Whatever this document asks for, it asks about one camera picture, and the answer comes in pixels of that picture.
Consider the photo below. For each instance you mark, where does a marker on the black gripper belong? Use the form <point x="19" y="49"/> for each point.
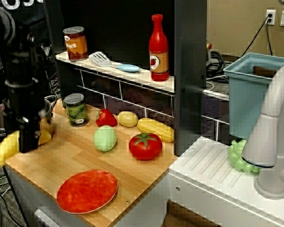
<point x="23" y="99"/>

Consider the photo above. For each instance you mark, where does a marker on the yellow toy banana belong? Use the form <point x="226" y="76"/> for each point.
<point x="7" y="149"/>

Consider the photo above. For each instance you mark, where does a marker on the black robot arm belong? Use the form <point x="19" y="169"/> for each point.
<point x="16" y="42"/>

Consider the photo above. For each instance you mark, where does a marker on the red round plate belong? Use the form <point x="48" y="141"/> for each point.
<point x="86" y="191"/>

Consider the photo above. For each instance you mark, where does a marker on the stainless steel pot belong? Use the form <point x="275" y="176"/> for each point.
<point x="48" y="113"/>

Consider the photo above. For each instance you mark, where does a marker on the green toy can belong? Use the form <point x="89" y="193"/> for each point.
<point x="77" y="110"/>

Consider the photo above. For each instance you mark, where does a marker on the light green toy melon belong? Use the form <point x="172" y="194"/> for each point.
<point x="105" y="138"/>

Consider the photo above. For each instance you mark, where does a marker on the red toy pepper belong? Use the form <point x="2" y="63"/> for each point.
<point x="106" y="118"/>

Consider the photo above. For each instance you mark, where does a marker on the orange beans toy can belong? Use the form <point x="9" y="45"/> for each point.
<point x="75" y="43"/>

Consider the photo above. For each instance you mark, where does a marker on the yellow toy potato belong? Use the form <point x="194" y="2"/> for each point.
<point x="127" y="119"/>

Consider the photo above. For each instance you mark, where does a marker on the white kitchen shelf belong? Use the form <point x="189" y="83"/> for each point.
<point x="132" y="75"/>

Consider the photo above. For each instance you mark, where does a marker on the red toy tomato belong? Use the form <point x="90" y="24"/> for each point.
<point x="145" y="146"/>

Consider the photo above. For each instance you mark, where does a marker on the yellow toy corn cob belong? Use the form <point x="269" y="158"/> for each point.
<point x="156" y="129"/>

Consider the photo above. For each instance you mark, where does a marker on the red toy ketchup bottle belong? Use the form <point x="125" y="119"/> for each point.
<point x="159" y="52"/>

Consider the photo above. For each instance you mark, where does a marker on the white toy sink counter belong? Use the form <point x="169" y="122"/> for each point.
<point x="215" y="184"/>

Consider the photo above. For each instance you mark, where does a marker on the grey box red button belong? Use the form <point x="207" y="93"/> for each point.
<point x="208" y="50"/>

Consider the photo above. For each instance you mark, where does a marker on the green toy grapes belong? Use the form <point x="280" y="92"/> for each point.
<point x="236" y="156"/>

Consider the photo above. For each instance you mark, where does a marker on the blue plastic bin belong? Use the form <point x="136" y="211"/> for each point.
<point x="246" y="94"/>

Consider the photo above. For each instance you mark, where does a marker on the grey toy faucet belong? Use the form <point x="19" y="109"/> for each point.
<point x="269" y="132"/>

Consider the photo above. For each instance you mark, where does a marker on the dark grey vertical post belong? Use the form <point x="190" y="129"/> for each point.
<point x="190" y="71"/>

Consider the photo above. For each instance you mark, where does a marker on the white wall outlet with plug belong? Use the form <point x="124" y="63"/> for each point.
<point x="270" y="16"/>

